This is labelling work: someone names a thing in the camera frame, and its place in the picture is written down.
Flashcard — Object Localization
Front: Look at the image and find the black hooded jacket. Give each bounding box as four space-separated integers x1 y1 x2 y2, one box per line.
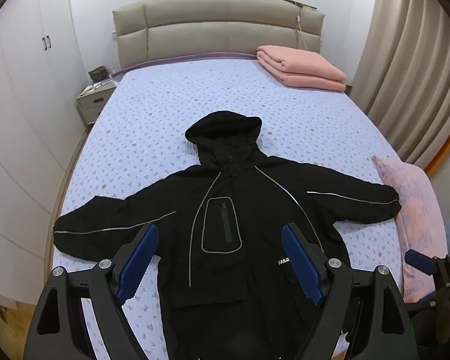
53 110 401 360

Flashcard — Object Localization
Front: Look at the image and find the white charger cable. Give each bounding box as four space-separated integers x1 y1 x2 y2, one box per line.
295 4 313 52

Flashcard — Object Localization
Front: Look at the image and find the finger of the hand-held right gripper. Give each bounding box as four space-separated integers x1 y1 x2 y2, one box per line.
404 249 450 283

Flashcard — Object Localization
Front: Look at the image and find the orange curved frame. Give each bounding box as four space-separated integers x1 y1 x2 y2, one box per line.
423 118 450 178

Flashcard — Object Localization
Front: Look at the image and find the pink pillow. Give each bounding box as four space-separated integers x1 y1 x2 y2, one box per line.
371 154 449 304

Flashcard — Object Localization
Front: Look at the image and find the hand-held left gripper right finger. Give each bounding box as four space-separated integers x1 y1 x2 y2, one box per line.
280 224 417 360

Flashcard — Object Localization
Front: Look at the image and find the white wardrobe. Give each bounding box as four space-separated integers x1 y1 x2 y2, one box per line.
0 0 95 310

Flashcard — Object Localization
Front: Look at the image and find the beige padded headboard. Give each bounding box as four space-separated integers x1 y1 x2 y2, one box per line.
112 0 326 71

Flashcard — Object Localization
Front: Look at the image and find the folded pink blanket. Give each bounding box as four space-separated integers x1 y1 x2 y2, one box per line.
256 45 348 93

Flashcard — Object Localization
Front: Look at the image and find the beige curtain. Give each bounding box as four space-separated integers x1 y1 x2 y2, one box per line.
350 0 450 175

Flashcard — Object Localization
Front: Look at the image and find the bed with floral sheet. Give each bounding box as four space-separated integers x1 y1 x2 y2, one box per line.
45 50 411 360

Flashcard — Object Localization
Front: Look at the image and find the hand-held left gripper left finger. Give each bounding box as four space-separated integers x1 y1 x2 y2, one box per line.
22 223 160 360

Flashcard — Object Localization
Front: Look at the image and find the dark stick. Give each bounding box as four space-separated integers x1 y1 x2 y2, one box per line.
279 0 318 10

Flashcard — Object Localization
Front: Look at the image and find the grey nightstand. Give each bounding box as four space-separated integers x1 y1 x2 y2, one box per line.
76 79 119 127

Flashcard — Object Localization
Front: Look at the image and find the brown patterned bag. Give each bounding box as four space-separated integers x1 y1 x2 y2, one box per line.
88 66 110 82

